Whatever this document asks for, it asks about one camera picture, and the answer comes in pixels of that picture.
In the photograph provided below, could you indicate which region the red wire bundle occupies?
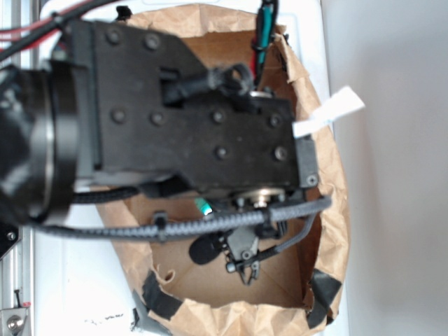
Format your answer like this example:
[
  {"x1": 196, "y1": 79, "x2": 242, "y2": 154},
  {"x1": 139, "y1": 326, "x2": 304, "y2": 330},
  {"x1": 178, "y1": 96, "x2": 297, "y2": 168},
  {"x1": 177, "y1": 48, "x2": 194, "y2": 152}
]
[{"x1": 0, "y1": 0, "x2": 116, "y2": 60}]

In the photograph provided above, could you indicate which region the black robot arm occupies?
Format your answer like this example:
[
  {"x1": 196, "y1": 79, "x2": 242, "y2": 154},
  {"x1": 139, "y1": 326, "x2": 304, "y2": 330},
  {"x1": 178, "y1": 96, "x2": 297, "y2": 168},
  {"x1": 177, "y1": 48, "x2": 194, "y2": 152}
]
[{"x1": 1, "y1": 20, "x2": 327, "y2": 279}]

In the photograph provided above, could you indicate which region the grey braided cable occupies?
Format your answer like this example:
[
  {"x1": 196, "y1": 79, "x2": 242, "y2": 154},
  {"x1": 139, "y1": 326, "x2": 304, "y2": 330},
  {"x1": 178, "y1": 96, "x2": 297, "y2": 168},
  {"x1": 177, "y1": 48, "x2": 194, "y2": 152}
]
[{"x1": 34, "y1": 187, "x2": 333, "y2": 274}]

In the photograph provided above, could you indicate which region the brown paper bag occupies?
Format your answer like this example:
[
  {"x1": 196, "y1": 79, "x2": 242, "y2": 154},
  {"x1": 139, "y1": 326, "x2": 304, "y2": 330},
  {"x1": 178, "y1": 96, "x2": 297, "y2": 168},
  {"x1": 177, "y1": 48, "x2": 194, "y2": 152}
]
[{"x1": 97, "y1": 3, "x2": 350, "y2": 335}]

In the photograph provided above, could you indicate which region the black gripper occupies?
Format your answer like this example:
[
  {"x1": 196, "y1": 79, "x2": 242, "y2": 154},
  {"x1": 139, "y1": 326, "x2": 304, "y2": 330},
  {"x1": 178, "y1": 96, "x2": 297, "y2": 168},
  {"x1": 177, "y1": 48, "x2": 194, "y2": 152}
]
[{"x1": 189, "y1": 223, "x2": 287, "y2": 286}]

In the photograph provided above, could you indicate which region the white paper tag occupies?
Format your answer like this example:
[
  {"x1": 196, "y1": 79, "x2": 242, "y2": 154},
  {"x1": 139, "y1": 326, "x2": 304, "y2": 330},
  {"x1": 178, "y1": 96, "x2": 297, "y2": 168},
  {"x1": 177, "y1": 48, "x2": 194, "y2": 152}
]
[{"x1": 292, "y1": 86, "x2": 365, "y2": 139}]

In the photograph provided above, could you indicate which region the green dimpled ball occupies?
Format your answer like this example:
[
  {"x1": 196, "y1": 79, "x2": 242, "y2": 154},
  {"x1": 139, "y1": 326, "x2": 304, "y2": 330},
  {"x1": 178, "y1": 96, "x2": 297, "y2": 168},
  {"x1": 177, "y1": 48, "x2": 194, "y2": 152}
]
[{"x1": 194, "y1": 197, "x2": 213, "y2": 216}]

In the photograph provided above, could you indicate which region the aluminium extrusion frame rail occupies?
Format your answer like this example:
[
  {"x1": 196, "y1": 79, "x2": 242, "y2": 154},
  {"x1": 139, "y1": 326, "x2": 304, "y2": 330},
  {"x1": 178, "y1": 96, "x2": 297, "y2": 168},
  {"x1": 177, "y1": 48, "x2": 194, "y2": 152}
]
[{"x1": 1, "y1": 1, "x2": 41, "y2": 335}]

